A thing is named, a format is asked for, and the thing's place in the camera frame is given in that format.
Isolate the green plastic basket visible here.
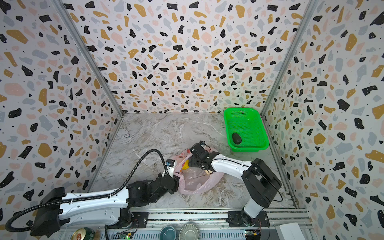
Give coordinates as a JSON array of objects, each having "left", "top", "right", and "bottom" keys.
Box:
[{"left": 223, "top": 108, "right": 270, "bottom": 153}]

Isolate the white box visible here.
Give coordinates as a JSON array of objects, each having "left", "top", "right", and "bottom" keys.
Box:
[{"left": 276, "top": 223, "right": 305, "bottom": 240}]

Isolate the black corrugated cable left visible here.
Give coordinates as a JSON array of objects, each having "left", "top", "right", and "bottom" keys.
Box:
[{"left": 4, "top": 149, "right": 167, "bottom": 232}]

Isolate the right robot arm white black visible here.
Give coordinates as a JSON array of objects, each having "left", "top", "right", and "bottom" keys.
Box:
[{"left": 190, "top": 143, "right": 282, "bottom": 227}]

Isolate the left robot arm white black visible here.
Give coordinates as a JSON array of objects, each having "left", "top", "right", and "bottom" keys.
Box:
[{"left": 30, "top": 174, "right": 180, "bottom": 237}]

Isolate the small circuit board right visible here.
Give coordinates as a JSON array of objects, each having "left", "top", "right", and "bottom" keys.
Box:
[{"left": 245, "top": 230, "right": 261, "bottom": 240}]

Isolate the pink plastic bag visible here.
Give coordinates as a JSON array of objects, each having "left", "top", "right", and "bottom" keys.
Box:
[{"left": 171, "top": 150, "right": 224, "bottom": 195}]

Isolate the small circuit board left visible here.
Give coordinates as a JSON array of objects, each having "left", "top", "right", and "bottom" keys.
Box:
[{"left": 113, "top": 231, "right": 134, "bottom": 240}]

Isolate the green beverage can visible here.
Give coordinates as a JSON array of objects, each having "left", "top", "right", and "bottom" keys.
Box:
[{"left": 71, "top": 227, "right": 96, "bottom": 240}]

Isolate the teal ceramic bowl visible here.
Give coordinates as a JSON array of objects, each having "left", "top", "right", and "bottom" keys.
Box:
[{"left": 159, "top": 226, "right": 177, "bottom": 240}]

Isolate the aluminium mounting rail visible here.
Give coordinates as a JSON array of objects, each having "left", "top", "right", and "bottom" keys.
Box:
[{"left": 59, "top": 208, "right": 310, "bottom": 240}]

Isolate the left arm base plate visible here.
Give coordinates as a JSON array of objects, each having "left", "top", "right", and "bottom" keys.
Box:
[{"left": 120, "top": 212, "right": 149, "bottom": 229}]

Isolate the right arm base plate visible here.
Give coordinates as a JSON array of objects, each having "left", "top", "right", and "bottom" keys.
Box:
[{"left": 227, "top": 211, "right": 270, "bottom": 228}]

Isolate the yellow fruit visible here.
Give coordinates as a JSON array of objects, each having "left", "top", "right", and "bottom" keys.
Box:
[{"left": 182, "top": 160, "right": 189, "bottom": 170}]

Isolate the grey ribbed plate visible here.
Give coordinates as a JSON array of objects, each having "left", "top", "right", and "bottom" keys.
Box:
[{"left": 179, "top": 224, "right": 200, "bottom": 240}]

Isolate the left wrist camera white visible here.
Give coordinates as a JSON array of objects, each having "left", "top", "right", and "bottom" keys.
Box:
[{"left": 165, "top": 159, "right": 176, "bottom": 177}]

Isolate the dark brown avocado fruit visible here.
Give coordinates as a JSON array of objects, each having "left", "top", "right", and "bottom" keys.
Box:
[{"left": 232, "top": 133, "right": 242, "bottom": 145}]

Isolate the small circuit board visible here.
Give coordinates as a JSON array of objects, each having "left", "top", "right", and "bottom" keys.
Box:
[
  {"left": 245, "top": 230, "right": 261, "bottom": 240},
  {"left": 113, "top": 231, "right": 134, "bottom": 240}
]

